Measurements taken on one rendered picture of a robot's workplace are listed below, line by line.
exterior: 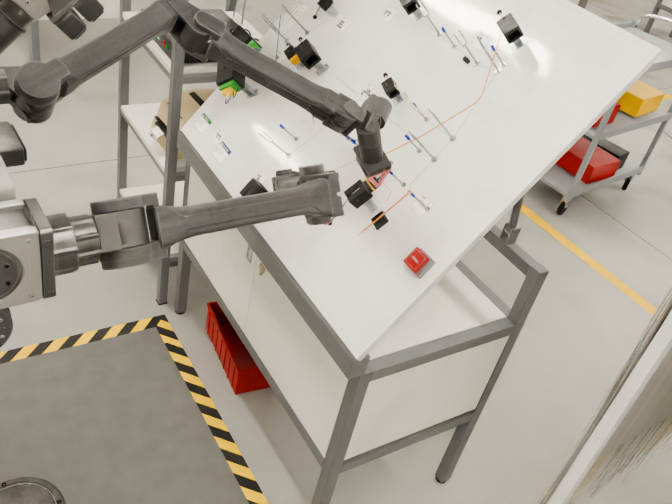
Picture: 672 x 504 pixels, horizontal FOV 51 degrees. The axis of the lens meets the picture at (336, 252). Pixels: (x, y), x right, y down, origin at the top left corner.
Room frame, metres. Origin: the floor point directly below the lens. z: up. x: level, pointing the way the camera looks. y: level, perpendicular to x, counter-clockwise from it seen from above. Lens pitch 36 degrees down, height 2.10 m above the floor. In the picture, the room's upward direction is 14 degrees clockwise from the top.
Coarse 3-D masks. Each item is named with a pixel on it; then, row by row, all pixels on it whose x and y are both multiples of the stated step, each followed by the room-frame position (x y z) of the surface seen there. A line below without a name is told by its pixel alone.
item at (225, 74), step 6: (222, 66) 2.11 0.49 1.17; (222, 72) 2.09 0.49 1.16; (228, 72) 2.08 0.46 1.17; (234, 72) 2.08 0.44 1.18; (216, 78) 2.08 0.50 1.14; (222, 78) 2.07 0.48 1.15; (228, 78) 2.05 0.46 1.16; (234, 78) 2.06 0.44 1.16; (240, 78) 2.09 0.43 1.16; (216, 84) 2.06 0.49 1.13; (222, 84) 2.06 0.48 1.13; (240, 84) 2.07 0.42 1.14; (246, 84) 2.14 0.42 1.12; (246, 90) 2.16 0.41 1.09; (252, 90) 2.16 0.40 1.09; (252, 96) 2.15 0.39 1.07
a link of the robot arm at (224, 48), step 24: (216, 24) 1.48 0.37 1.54; (216, 48) 1.47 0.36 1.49; (240, 48) 1.50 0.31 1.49; (240, 72) 1.49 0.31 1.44; (264, 72) 1.49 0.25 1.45; (288, 72) 1.53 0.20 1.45; (288, 96) 1.51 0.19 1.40; (312, 96) 1.51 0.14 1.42; (336, 96) 1.54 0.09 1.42; (336, 120) 1.53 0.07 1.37
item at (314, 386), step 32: (256, 288) 1.73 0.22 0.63; (256, 320) 1.70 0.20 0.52; (288, 320) 1.57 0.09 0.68; (256, 352) 1.68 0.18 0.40; (288, 352) 1.54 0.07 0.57; (320, 352) 1.43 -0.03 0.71; (288, 384) 1.52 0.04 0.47; (320, 384) 1.41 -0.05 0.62; (320, 416) 1.38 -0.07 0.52; (320, 448) 1.35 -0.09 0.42
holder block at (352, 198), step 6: (360, 180) 1.61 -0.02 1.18; (354, 186) 1.60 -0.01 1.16; (360, 186) 1.59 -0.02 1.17; (348, 192) 1.59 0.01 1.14; (354, 192) 1.58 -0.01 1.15; (360, 192) 1.58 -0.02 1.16; (366, 192) 1.58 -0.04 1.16; (348, 198) 1.58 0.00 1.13; (354, 198) 1.57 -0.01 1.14; (360, 198) 1.58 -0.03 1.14; (366, 198) 1.59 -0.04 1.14; (354, 204) 1.57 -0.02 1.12; (360, 204) 1.58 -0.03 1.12
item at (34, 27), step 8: (104, 0) 4.13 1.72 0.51; (112, 0) 4.17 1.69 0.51; (104, 8) 4.13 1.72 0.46; (112, 8) 4.17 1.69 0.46; (80, 16) 4.03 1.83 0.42; (104, 16) 4.13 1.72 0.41; (112, 16) 4.17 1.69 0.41; (32, 24) 3.81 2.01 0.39; (32, 32) 3.80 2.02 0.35; (32, 40) 3.80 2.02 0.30; (32, 48) 3.80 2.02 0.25; (32, 56) 3.80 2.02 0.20
